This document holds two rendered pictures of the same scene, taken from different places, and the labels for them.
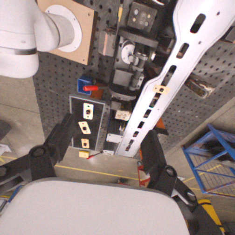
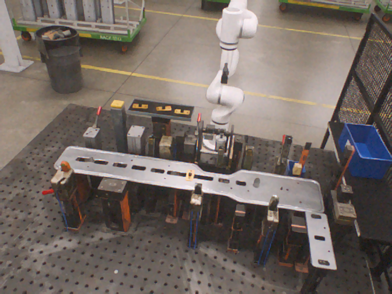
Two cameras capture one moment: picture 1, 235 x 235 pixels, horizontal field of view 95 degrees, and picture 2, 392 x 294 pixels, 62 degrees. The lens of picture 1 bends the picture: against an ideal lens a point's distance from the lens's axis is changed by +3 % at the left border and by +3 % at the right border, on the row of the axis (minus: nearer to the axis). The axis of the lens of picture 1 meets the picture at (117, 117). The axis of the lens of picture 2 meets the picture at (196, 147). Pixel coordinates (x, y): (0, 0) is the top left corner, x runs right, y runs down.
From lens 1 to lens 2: 1.59 m
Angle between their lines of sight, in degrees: 64
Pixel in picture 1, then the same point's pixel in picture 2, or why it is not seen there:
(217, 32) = (239, 195)
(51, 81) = not seen: hidden behind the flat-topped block
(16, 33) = (226, 94)
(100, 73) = not seen: hidden behind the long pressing
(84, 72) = not seen: hidden behind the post
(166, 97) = (181, 181)
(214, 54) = (214, 276)
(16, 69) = (213, 88)
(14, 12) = (233, 97)
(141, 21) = (237, 137)
